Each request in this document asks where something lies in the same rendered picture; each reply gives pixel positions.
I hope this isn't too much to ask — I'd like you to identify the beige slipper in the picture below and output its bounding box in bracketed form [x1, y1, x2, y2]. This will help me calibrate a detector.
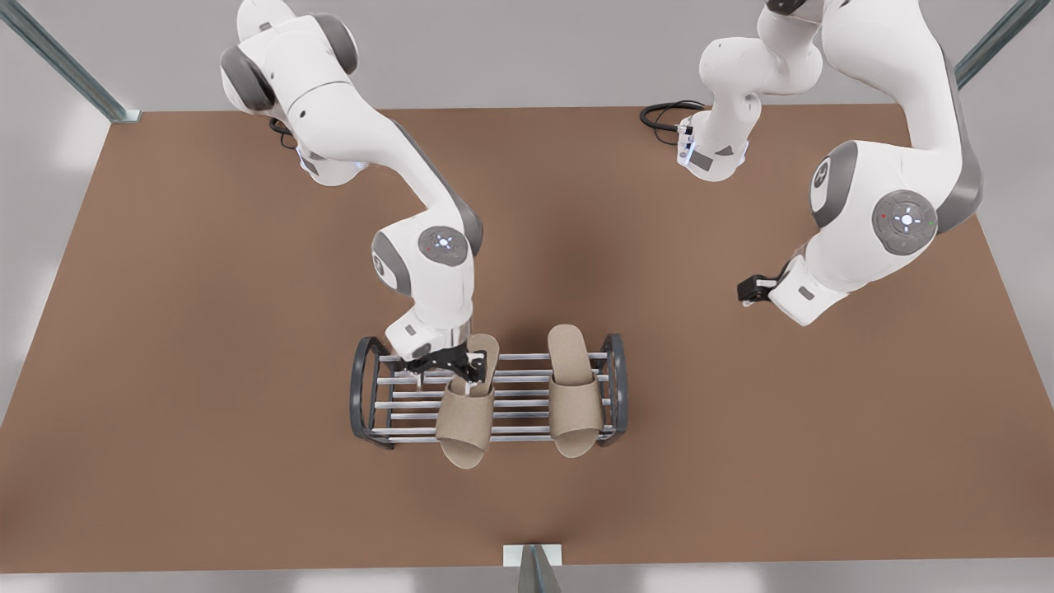
[435, 334, 501, 470]
[548, 324, 604, 459]

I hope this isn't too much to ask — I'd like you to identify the dark metal shoe rack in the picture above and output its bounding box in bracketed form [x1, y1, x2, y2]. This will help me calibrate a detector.
[350, 333, 629, 450]

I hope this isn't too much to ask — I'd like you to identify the silver frame post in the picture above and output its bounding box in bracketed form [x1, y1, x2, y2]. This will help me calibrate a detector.
[955, 0, 1053, 90]
[503, 544, 564, 593]
[0, 0, 141, 124]

